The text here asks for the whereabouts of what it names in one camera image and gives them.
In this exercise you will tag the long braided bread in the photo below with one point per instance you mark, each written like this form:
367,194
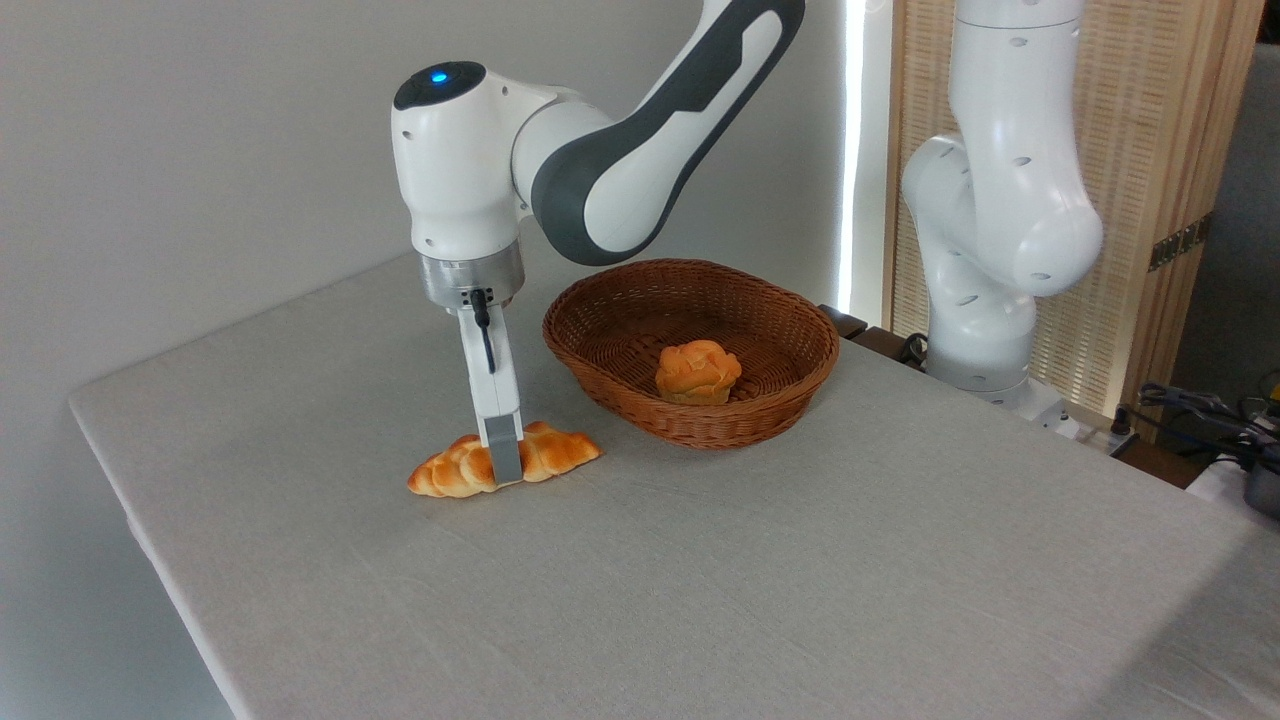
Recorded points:
450,472

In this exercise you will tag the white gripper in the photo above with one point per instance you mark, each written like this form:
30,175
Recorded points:
492,385

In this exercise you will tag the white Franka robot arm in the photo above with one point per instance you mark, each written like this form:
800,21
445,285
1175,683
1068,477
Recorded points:
460,170

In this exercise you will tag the grey tablecloth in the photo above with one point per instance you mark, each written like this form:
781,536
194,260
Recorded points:
700,580

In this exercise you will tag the brown wicker basket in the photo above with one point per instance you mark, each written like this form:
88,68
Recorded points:
770,320

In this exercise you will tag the bamboo folding screen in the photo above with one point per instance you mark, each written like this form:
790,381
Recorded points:
1170,120

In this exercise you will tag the round muffin-shaped bread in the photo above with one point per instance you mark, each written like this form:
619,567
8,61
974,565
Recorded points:
697,372

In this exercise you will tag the metal screen hinge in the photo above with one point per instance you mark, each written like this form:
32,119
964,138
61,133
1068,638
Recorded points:
1180,243

